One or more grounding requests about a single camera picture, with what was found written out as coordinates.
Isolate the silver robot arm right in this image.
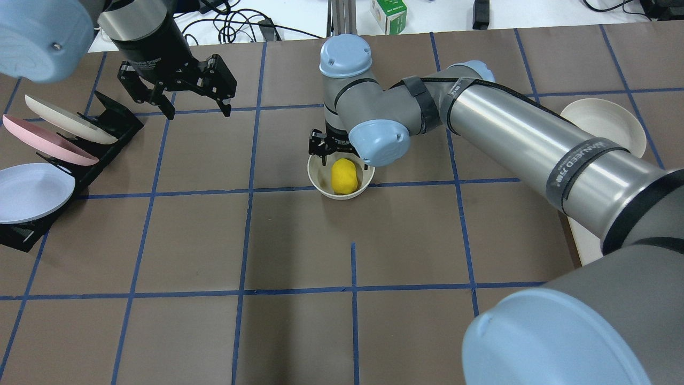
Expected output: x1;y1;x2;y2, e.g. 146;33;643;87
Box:
309;34;682;384

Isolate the cream rectangular tray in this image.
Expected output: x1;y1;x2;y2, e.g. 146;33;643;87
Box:
567;217;604;266

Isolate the cream ceramic bowl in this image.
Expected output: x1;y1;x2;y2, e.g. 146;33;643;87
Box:
306;152;375;200

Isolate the cream plate in rack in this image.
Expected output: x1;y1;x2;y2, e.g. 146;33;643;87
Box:
25;94;118;145

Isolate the green white small box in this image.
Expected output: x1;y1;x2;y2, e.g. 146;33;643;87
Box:
370;1;408;35

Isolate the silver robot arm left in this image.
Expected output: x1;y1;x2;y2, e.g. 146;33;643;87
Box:
1;1;237;119

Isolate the yellow lemon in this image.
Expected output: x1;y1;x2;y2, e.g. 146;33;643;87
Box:
331;158;357;195

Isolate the pink plate in rack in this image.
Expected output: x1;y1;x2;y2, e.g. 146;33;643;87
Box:
2;114;99;166

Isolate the black plate rack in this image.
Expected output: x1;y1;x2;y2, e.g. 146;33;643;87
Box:
1;92;144;252

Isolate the lavender plate in rack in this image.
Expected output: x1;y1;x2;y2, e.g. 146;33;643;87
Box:
1;163;76;225

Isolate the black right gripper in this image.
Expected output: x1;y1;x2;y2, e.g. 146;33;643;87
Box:
308;127;353;166

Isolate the white round plate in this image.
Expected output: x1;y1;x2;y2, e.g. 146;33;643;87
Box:
561;98;647;158

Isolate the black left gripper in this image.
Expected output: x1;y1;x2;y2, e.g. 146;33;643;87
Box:
115;21;237;120

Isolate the aluminium frame post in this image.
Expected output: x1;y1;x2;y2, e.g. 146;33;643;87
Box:
327;0;357;37

